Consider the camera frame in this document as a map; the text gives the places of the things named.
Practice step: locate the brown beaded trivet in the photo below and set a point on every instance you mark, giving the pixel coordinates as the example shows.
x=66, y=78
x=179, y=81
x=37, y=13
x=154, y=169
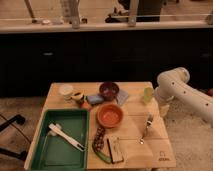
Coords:
x=99, y=139

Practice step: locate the green plastic tray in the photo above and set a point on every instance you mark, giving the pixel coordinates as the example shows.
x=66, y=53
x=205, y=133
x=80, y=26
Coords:
x=54, y=153

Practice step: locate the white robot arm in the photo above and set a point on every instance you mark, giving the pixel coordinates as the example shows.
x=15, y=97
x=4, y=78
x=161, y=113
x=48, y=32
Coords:
x=174, y=84

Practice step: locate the orange red bowl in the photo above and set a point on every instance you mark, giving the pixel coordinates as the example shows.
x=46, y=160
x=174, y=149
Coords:
x=109, y=115

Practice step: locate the white cup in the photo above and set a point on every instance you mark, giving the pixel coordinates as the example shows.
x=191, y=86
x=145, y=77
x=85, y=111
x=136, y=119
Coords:
x=66, y=91

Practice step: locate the light green plastic cup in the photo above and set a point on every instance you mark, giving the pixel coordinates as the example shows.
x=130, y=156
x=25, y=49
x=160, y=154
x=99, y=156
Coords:
x=148, y=94

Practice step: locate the silver metal fork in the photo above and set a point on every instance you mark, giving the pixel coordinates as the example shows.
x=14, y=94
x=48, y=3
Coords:
x=148, y=124

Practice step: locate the grey folded cloth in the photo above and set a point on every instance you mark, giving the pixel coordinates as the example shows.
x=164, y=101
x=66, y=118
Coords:
x=121, y=97

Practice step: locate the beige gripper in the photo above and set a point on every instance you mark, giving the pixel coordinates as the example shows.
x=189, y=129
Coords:
x=163, y=109

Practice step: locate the wooden block with black edge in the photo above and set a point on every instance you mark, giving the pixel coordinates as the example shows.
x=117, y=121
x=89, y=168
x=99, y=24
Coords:
x=115, y=150

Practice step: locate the dark maroon bowl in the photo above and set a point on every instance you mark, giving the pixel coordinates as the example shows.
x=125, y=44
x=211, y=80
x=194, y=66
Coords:
x=108, y=90

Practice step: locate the black chair base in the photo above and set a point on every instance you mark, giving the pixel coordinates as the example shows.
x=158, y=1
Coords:
x=12, y=137

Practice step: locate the small orange object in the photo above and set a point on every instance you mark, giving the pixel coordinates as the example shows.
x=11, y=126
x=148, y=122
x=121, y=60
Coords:
x=86, y=105

